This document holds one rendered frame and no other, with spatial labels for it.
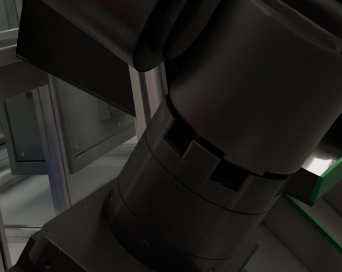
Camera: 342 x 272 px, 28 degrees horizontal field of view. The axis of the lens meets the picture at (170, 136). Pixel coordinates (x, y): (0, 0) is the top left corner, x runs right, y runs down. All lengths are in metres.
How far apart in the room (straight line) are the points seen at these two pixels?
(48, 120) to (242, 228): 1.10
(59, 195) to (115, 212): 1.12
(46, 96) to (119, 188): 1.07
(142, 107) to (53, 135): 0.87
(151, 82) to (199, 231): 0.24
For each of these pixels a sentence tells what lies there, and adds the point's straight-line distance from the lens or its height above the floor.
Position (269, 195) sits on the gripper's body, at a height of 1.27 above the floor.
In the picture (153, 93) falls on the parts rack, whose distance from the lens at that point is 0.47.
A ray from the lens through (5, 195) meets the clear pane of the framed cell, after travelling 1.47.
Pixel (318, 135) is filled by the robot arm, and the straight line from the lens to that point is 0.24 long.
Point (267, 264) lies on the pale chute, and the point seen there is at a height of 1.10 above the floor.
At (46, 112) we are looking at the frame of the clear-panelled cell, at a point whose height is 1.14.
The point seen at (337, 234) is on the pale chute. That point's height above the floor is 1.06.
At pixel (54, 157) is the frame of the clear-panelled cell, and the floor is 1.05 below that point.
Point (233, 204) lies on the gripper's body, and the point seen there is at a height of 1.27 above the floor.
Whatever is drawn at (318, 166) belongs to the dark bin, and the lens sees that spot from 0.53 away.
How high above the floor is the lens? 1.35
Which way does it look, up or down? 13 degrees down
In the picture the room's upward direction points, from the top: 8 degrees counter-clockwise
